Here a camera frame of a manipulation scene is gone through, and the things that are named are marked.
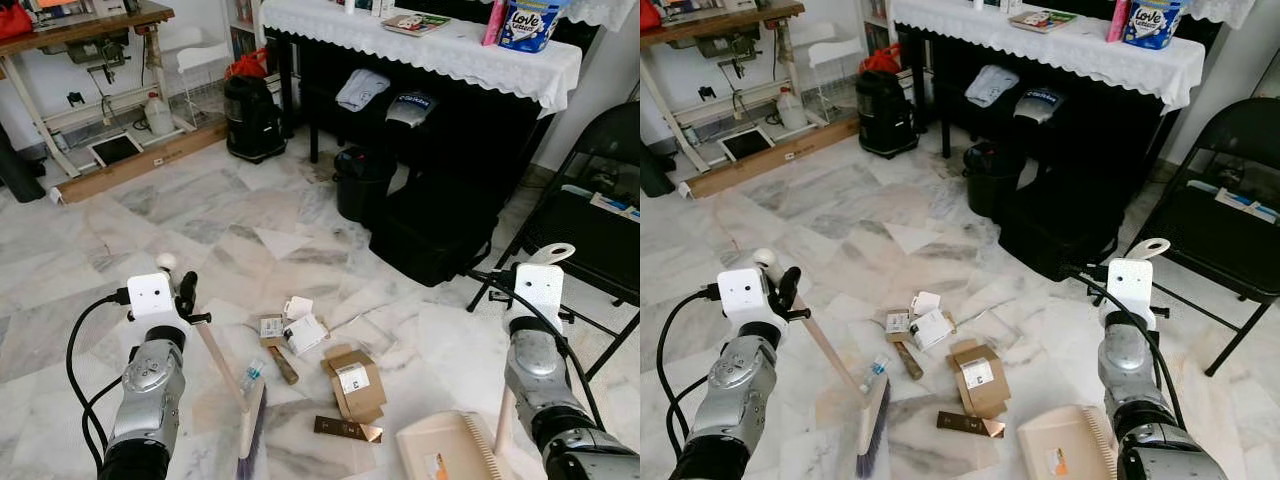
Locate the wooden handled broom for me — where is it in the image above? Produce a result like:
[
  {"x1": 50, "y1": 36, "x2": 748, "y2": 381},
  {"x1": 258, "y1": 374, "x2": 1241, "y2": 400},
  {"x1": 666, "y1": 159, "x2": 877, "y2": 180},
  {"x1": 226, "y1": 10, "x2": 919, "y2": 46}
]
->
[
  {"x1": 155, "y1": 252, "x2": 269, "y2": 480},
  {"x1": 750, "y1": 248, "x2": 893, "y2": 479}
]

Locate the beige long handled dustpan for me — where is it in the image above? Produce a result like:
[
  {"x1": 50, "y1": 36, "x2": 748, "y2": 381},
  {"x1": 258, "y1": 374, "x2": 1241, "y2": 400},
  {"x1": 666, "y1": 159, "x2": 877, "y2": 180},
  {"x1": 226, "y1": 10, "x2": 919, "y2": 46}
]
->
[
  {"x1": 1017, "y1": 237, "x2": 1171, "y2": 480},
  {"x1": 395, "y1": 243, "x2": 576, "y2": 480}
]

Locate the large black bag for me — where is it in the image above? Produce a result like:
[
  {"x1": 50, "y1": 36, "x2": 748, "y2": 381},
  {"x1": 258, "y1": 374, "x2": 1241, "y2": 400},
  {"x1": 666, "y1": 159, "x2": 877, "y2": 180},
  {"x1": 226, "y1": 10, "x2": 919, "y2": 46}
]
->
[
  {"x1": 998, "y1": 165, "x2": 1131, "y2": 281},
  {"x1": 370, "y1": 170, "x2": 506, "y2": 288}
]

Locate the black folding chair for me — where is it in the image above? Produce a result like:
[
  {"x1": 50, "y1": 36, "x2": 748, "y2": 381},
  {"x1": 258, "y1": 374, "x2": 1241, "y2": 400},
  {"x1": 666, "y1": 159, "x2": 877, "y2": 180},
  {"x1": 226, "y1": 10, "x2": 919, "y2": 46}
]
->
[
  {"x1": 1125, "y1": 97, "x2": 1280, "y2": 379},
  {"x1": 468, "y1": 100, "x2": 641, "y2": 381}
]

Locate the brown cardboard tube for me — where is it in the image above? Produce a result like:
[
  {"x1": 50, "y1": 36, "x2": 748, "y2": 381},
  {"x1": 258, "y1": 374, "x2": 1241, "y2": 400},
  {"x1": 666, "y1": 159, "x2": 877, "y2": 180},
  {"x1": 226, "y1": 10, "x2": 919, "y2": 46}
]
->
[
  {"x1": 893, "y1": 340, "x2": 926, "y2": 381},
  {"x1": 266, "y1": 343, "x2": 300, "y2": 386}
]

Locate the long wooden plank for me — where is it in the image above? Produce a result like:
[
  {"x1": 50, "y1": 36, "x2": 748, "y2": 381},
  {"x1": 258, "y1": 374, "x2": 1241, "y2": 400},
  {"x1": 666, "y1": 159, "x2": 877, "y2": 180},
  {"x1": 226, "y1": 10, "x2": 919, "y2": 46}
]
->
[
  {"x1": 680, "y1": 118, "x2": 861, "y2": 199},
  {"x1": 50, "y1": 120, "x2": 229, "y2": 206}
]

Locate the white blue paper envelope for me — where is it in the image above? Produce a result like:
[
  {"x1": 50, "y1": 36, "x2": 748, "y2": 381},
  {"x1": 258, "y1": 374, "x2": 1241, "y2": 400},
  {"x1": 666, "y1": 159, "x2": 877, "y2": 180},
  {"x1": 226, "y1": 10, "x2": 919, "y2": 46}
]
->
[
  {"x1": 562, "y1": 183, "x2": 641, "y2": 223},
  {"x1": 1185, "y1": 180, "x2": 1280, "y2": 226}
]

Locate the white framed dark tablet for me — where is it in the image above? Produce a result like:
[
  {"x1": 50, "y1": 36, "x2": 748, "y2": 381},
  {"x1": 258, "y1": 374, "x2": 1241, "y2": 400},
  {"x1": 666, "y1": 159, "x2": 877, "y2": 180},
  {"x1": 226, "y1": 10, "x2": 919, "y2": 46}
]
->
[
  {"x1": 88, "y1": 132, "x2": 146, "y2": 168},
  {"x1": 720, "y1": 127, "x2": 776, "y2": 163}
]

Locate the small black waste bin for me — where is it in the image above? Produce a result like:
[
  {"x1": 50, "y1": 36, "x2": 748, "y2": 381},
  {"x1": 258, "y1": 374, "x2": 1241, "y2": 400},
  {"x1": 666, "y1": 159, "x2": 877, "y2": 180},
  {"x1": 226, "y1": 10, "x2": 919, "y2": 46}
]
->
[
  {"x1": 333, "y1": 147, "x2": 398, "y2": 223},
  {"x1": 963, "y1": 142, "x2": 1026, "y2": 218}
]

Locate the flattened labelled cardboard box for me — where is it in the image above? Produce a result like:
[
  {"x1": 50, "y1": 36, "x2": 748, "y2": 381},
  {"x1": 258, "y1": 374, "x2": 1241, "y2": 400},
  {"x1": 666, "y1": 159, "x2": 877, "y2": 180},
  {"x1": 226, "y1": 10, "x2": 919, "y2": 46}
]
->
[
  {"x1": 322, "y1": 345, "x2": 388, "y2": 426},
  {"x1": 948, "y1": 340, "x2": 1013, "y2": 419}
]

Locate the white plastic jug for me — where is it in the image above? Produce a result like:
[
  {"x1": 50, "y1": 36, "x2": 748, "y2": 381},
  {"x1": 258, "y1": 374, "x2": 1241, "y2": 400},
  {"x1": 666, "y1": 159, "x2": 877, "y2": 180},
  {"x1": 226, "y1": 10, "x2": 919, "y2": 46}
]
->
[
  {"x1": 143, "y1": 92, "x2": 176, "y2": 136},
  {"x1": 775, "y1": 87, "x2": 808, "y2": 131}
]

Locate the black canister vacuum cleaner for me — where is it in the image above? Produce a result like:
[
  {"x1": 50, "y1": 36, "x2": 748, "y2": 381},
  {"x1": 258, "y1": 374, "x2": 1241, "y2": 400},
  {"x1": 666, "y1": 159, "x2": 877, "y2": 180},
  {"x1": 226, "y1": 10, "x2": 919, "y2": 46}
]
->
[
  {"x1": 222, "y1": 75, "x2": 288, "y2": 164},
  {"x1": 855, "y1": 70, "x2": 921, "y2": 159}
]

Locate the grey bag with logo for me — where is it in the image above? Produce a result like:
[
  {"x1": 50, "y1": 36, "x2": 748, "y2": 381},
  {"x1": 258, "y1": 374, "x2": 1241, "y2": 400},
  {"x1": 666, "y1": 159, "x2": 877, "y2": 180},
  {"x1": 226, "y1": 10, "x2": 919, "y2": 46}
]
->
[
  {"x1": 1015, "y1": 87, "x2": 1068, "y2": 126},
  {"x1": 385, "y1": 90, "x2": 439, "y2": 131}
]

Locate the dark copper flat strip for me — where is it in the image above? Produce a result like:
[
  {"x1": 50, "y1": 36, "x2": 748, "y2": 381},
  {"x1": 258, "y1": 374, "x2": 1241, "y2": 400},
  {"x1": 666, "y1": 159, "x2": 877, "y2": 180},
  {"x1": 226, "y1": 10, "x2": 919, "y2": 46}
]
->
[
  {"x1": 937, "y1": 410, "x2": 1006, "y2": 439},
  {"x1": 313, "y1": 415, "x2": 383, "y2": 444}
]

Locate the grey folded cloth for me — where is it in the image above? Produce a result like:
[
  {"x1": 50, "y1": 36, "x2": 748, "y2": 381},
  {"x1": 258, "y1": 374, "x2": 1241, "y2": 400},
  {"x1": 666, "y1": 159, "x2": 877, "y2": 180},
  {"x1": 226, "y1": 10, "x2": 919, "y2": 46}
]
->
[
  {"x1": 965, "y1": 64, "x2": 1021, "y2": 108},
  {"x1": 335, "y1": 68, "x2": 391, "y2": 113}
]

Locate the red plastic bag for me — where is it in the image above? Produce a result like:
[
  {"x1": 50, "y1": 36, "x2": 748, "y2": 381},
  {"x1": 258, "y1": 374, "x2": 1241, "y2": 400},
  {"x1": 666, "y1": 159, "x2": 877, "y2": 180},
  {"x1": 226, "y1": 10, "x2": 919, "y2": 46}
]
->
[
  {"x1": 228, "y1": 48, "x2": 271, "y2": 81},
  {"x1": 860, "y1": 43, "x2": 903, "y2": 76}
]

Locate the white lace tablecloth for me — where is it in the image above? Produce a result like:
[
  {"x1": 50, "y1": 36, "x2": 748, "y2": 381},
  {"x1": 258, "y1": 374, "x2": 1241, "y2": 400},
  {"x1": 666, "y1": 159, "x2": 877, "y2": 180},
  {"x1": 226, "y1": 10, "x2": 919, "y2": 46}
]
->
[
  {"x1": 890, "y1": 0, "x2": 1206, "y2": 113},
  {"x1": 262, "y1": 0, "x2": 583, "y2": 119}
]

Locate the blue white tissue pack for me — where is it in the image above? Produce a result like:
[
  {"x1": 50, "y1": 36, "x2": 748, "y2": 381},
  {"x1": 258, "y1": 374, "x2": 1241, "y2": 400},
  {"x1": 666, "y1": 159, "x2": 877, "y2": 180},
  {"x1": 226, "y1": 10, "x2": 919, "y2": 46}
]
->
[
  {"x1": 1120, "y1": 0, "x2": 1193, "y2": 51},
  {"x1": 497, "y1": 0, "x2": 571, "y2": 54}
]

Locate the colourful thin book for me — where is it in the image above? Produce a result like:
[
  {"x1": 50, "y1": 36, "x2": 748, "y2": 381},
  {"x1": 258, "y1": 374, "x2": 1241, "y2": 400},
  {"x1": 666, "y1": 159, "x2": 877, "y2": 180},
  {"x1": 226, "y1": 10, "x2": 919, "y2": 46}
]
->
[
  {"x1": 382, "y1": 12, "x2": 451, "y2": 38},
  {"x1": 1008, "y1": 8, "x2": 1079, "y2": 34}
]

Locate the wooden sewing table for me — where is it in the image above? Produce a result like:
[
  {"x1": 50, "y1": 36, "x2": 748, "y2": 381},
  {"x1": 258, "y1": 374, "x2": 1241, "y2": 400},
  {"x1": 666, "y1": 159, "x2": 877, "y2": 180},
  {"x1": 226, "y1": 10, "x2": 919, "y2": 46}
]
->
[
  {"x1": 640, "y1": 0, "x2": 831, "y2": 176},
  {"x1": 0, "y1": 0, "x2": 201, "y2": 181}
]

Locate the white lace fabric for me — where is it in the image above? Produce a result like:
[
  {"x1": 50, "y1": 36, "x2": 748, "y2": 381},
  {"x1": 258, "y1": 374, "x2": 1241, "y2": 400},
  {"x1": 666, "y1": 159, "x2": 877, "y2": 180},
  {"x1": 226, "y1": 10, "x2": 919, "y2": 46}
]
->
[
  {"x1": 565, "y1": 0, "x2": 641, "y2": 31},
  {"x1": 1190, "y1": 0, "x2": 1256, "y2": 29}
]

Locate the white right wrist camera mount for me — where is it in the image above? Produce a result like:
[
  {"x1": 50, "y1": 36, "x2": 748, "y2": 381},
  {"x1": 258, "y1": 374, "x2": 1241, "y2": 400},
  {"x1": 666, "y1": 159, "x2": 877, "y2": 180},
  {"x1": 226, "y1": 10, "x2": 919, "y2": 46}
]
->
[
  {"x1": 510, "y1": 263, "x2": 566, "y2": 321},
  {"x1": 1105, "y1": 258, "x2": 1156, "y2": 319}
]

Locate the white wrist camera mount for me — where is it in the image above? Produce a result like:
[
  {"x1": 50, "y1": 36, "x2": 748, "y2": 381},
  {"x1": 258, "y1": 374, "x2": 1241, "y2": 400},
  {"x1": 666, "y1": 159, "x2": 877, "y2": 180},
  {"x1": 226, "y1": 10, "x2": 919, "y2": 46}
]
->
[
  {"x1": 127, "y1": 272, "x2": 181, "y2": 326},
  {"x1": 1105, "y1": 258, "x2": 1156, "y2": 319},
  {"x1": 717, "y1": 267, "x2": 771, "y2": 326},
  {"x1": 510, "y1": 263, "x2": 566, "y2": 321}
]

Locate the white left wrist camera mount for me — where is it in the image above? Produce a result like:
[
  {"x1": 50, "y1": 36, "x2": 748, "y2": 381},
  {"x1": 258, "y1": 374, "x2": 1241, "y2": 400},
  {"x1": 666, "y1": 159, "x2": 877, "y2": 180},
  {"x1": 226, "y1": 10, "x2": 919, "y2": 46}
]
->
[
  {"x1": 717, "y1": 267, "x2": 771, "y2": 326},
  {"x1": 127, "y1": 272, "x2": 181, "y2": 326}
]

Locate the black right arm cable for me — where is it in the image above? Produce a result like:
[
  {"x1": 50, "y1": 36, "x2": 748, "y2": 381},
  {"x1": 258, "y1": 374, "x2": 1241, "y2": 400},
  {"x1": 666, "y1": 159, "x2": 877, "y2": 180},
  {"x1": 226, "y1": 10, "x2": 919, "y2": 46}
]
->
[
  {"x1": 468, "y1": 268, "x2": 606, "y2": 431},
  {"x1": 1062, "y1": 265, "x2": 1186, "y2": 431}
]

